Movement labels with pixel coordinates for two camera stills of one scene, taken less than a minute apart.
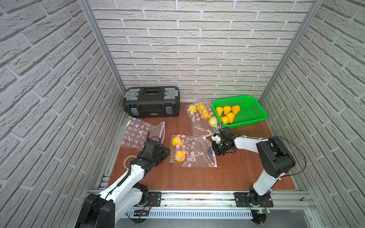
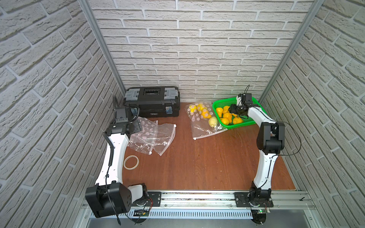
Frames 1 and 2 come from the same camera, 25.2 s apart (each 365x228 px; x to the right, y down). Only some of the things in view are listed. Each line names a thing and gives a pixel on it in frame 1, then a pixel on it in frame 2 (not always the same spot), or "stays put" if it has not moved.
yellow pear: (219, 109) stays put
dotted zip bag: (198, 151) → (163, 135)
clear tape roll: (130, 156) stays put
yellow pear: (225, 119) stays put
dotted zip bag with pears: (135, 134) stays put
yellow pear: (226, 109) stays put
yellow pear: (179, 156) → (236, 120)
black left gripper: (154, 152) → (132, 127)
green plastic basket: (238, 111) stays put
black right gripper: (214, 146) → (234, 109)
